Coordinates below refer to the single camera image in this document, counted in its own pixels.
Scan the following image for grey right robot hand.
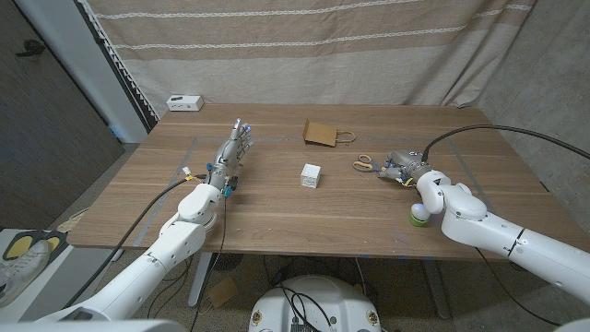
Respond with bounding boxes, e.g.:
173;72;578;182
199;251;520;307
378;149;434;187

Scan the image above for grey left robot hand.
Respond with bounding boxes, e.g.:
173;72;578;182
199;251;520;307
206;117;254;188

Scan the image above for grey yellow-handled scissors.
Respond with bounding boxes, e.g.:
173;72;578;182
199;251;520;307
352;153;393;176

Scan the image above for white and green ball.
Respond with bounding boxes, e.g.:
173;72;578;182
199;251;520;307
408;202;432;228

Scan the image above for white cube block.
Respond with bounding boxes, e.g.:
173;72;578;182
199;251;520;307
300;162;322;189

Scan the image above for brown paper bag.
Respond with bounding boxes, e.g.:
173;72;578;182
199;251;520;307
301;118;358;148

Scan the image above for white power strip box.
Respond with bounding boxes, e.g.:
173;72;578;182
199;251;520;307
166;94;205;113

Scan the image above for white table leg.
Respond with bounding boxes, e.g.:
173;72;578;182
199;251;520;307
187;252;214;308
422;258;451;320

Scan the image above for beige striped curtain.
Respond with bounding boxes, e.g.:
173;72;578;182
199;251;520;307
85;0;538;119

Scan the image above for brown cardboard piece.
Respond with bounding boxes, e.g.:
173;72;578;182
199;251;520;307
206;276;241;309

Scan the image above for black triangle-edged trim strip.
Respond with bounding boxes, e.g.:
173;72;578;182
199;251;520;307
76;0;160;133

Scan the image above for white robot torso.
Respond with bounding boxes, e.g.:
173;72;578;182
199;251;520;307
248;274;383;332

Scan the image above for yellow black pad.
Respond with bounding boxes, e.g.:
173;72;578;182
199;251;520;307
2;230;37;262
43;231;69;259

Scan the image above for white sneaker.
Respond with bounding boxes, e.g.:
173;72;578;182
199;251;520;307
0;239;51;308

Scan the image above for thin black left wrist cable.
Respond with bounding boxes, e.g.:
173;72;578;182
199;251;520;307
186;193;228;332

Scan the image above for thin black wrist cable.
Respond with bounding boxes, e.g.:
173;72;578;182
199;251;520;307
474;247;563;326
186;193;228;332

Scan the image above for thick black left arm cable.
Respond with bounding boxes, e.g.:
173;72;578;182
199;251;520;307
63;173;208;309

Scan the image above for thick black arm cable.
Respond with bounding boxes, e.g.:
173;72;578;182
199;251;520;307
63;173;208;309
421;124;590;162

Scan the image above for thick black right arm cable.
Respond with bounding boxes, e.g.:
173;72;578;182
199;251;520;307
421;124;590;162

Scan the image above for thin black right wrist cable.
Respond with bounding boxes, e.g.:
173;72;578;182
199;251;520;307
474;247;563;326

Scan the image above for black torso cables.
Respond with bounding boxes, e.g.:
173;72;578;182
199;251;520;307
274;285;333;332

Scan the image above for black door handle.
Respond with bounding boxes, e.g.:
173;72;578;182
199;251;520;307
15;39;46;58

